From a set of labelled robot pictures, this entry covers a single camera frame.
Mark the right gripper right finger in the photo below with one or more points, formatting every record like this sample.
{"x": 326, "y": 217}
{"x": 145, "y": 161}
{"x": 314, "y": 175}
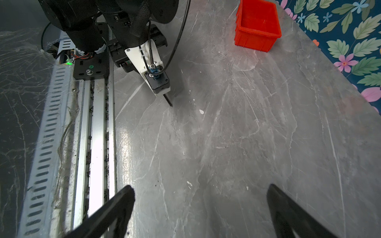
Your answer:
{"x": 290, "y": 220}

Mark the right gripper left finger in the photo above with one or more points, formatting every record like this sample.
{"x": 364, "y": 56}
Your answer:
{"x": 111, "y": 220}

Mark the red plastic bin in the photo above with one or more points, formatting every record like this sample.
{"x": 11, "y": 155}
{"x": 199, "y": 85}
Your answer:
{"x": 257, "y": 25}

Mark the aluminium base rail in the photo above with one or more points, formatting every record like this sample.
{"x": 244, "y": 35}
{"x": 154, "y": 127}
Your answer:
{"x": 94, "y": 151}

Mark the perforated white cable duct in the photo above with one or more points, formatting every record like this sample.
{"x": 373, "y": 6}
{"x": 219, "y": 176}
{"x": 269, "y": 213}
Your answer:
{"x": 37, "y": 210}

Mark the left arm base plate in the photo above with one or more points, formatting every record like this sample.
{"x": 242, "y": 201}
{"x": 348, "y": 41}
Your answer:
{"x": 92, "y": 58}

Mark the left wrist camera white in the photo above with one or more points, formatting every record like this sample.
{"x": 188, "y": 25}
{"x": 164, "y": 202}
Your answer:
{"x": 146, "y": 60}

